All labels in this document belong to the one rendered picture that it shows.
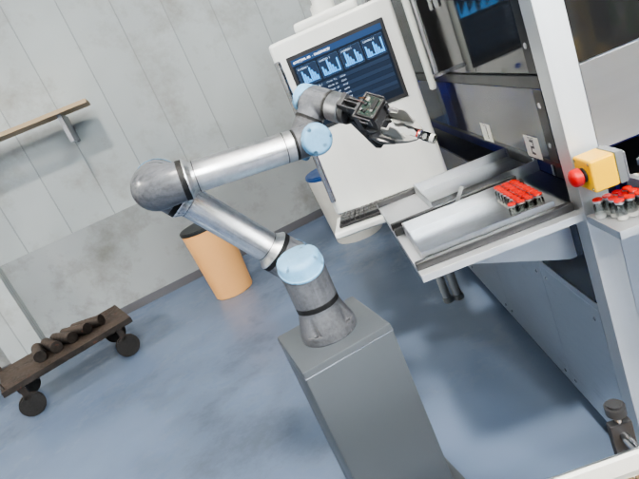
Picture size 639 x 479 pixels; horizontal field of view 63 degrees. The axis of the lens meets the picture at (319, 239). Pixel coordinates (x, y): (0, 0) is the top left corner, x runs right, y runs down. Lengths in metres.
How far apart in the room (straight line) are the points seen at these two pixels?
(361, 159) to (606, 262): 1.13
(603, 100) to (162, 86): 4.27
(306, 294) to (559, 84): 0.74
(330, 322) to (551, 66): 0.76
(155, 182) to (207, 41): 4.04
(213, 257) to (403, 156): 2.34
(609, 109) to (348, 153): 1.16
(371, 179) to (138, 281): 3.42
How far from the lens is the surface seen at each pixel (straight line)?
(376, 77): 2.17
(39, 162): 5.17
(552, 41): 1.27
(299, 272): 1.28
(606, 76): 1.32
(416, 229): 1.57
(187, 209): 1.37
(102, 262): 5.23
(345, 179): 2.23
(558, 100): 1.28
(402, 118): 1.30
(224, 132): 5.17
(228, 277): 4.28
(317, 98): 1.38
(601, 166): 1.24
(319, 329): 1.33
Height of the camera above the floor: 1.43
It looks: 17 degrees down
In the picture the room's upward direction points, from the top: 23 degrees counter-clockwise
